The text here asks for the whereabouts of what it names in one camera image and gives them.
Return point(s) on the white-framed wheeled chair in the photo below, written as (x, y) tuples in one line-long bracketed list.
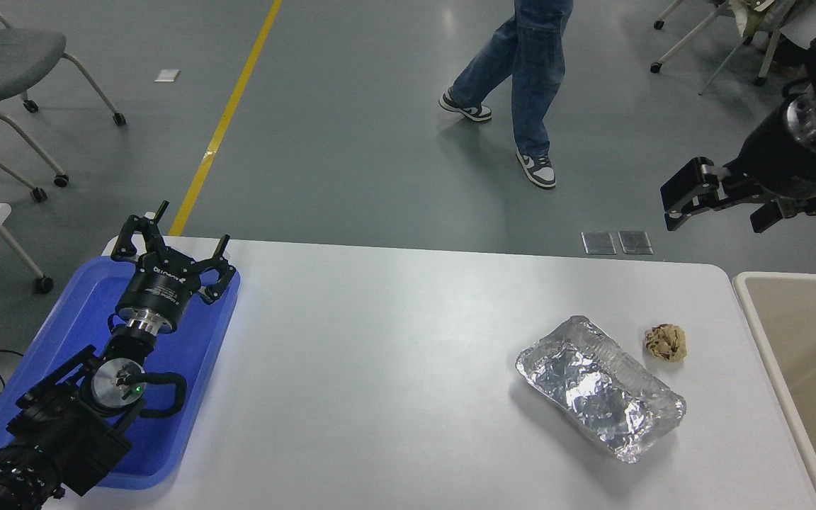
[(691, 32)]

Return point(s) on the person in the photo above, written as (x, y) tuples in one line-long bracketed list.
[(532, 78)]

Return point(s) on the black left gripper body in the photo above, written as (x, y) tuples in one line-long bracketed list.
[(156, 290)]

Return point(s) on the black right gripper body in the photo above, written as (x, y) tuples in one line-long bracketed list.
[(776, 166)]

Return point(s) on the foil tray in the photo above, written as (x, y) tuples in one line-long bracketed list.
[(592, 382)]

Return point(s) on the white seat chair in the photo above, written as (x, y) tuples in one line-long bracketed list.
[(808, 25)]

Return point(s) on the beige cloth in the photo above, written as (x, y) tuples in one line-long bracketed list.
[(758, 14)]

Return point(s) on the crumpled tan paper ball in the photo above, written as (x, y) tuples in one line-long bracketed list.
[(666, 343)]

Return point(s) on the blue plastic tray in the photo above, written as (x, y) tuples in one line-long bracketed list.
[(188, 347)]

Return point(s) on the metal floor plate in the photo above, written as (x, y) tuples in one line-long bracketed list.
[(598, 243), (635, 242)]

